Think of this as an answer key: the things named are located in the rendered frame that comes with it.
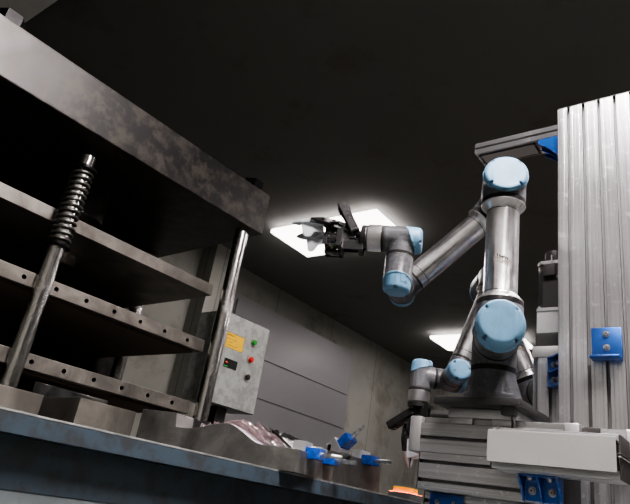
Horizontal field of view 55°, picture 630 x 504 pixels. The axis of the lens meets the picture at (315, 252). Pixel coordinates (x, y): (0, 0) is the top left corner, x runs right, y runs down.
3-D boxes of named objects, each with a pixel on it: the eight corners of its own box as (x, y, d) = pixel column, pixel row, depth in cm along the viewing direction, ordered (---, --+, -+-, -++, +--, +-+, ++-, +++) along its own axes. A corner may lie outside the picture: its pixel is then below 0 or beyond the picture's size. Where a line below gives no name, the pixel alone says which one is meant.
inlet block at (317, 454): (344, 469, 154) (347, 448, 156) (337, 467, 149) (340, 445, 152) (297, 463, 159) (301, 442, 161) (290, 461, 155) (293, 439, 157)
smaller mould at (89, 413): (128, 442, 141) (136, 412, 143) (70, 429, 130) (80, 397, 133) (83, 437, 153) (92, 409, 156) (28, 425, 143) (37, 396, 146)
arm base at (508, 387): (531, 413, 157) (531, 376, 161) (510, 400, 146) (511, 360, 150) (475, 411, 166) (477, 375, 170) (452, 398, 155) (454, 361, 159)
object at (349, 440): (373, 434, 181) (365, 420, 185) (363, 430, 178) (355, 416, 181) (343, 461, 184) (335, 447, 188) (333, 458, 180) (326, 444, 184)
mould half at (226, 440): (331, 482, 169) (337, 442, 173) (294, 472, 147) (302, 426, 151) (184, 460, 189) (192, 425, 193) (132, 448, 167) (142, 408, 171)
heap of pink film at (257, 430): (292, 454, 173) (297, 426, 176) (265, 445, 158) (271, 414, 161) (216, 444, 183) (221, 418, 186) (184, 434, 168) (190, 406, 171)
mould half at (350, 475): (378, 494, 190) (383, 450, 196) (328, 483, 173) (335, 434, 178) (265, 478, 222) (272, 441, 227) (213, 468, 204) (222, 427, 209)
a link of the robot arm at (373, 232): (382, 219, 166) (384, 236, 172) (366, 218, 167) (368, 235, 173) (379, 242, 162) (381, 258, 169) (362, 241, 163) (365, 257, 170)
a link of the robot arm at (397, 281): (412, 303, 165) (415, 266, 170) (410, 288, 155) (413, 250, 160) (383, 301, 167) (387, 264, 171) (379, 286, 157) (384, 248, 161)
